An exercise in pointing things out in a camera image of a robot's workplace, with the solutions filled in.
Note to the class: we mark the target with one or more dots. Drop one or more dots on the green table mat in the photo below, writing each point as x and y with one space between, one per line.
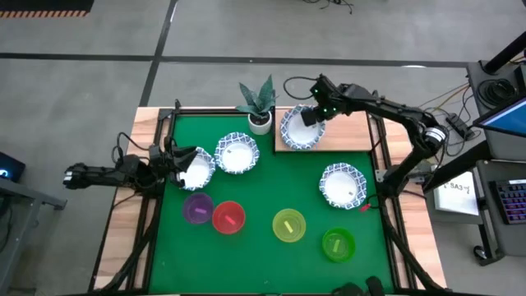
267 185

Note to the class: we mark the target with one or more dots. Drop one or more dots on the white plant pot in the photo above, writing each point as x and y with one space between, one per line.
260 126

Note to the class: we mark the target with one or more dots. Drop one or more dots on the computer monitor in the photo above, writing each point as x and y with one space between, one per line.
503 117

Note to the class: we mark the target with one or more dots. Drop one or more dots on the blue patterned paper bowl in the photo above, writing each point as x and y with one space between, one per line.
200 172
296 135
237 156
341 189

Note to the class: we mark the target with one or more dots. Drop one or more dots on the yellow plastic bowl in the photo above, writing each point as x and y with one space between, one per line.
289 225

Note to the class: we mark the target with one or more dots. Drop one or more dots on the grey equipment cart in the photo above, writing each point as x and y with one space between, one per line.
493 156

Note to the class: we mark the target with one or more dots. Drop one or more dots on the white paper sign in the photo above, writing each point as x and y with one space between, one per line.
456 197

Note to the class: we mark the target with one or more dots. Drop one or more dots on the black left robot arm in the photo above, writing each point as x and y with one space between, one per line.
98 174

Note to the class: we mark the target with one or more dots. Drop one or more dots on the black striped floor mat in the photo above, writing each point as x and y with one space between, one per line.
41 6

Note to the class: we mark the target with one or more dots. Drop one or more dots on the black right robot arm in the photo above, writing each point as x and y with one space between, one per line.
394 109

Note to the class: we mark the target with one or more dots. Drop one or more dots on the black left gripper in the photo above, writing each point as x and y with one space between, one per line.
159 163

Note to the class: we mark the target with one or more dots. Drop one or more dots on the grey side desk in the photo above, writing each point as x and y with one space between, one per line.
24 205

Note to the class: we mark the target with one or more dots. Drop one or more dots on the green plastic bowl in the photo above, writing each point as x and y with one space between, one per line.
338 245

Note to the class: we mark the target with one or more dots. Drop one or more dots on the black device with blue light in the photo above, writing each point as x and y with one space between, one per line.
10 166

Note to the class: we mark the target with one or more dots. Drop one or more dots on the purple plastic bowl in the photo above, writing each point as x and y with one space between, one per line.
198 208

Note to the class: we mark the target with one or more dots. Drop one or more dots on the backlit keyboard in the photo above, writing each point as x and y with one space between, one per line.
511 201

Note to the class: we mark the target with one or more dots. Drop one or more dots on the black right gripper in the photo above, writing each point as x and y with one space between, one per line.
328 98

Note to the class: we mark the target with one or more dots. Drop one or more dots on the black power strip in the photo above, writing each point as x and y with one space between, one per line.
458 125

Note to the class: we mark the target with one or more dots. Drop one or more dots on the red plastic bowl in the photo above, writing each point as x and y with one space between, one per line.
229 217

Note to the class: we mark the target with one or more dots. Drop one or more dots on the green snake plant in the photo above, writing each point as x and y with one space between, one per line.
259 98

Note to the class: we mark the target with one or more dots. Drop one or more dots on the wooden shelf board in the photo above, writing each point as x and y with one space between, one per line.
349 133

